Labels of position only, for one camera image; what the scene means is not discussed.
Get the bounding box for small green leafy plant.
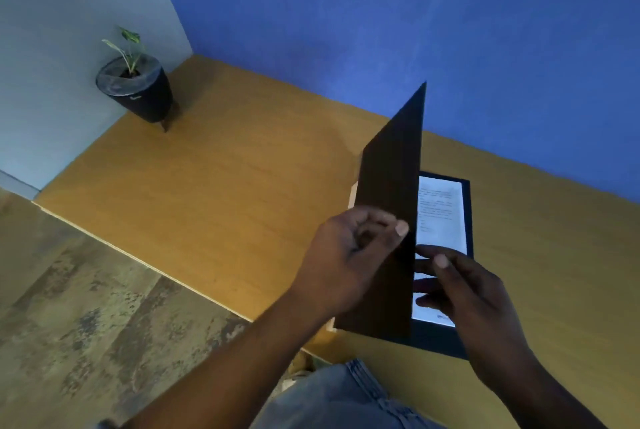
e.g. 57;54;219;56
101;26;147;78

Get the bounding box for dark document folder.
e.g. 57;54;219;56
333;81;474;360

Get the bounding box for white printed paper sheet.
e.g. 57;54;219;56
411;175;469;329

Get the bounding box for person's right forearm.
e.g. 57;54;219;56
470;348;609;429

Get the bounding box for person's right hand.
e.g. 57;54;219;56
413;245;532;385

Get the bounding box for person's left forearm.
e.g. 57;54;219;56
119;289;337;429

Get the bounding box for person's grey jeans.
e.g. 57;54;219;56
249;359;447;429

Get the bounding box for person's left hand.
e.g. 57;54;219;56
289;206;411;323

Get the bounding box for black conical plant pot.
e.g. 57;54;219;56
95;54;175;133

